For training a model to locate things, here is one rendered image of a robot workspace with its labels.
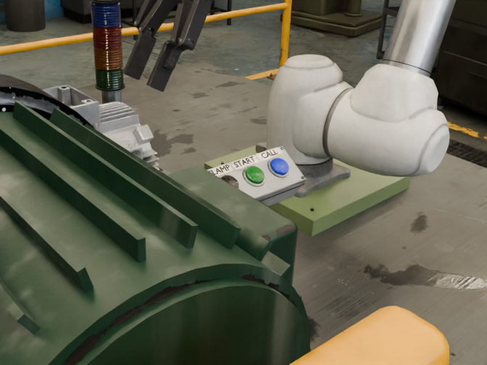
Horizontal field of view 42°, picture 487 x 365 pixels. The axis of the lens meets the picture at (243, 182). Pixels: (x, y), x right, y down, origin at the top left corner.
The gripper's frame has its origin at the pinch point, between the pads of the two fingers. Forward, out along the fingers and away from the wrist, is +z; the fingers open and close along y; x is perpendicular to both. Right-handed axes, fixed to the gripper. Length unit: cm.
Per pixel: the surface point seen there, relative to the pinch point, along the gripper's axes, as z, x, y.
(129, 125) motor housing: 10.4, 2.8, -2.4
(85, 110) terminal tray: 10.3, -6.9, -1.0
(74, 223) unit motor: 7, -45, 61
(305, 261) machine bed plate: 21.7, 40.8, 14.5
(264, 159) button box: 5.8, 12.8, 18.5
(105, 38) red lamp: -1.1, 11.9, -33.6
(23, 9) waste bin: 1, 199, -473
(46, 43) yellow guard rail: 12, 108, -238
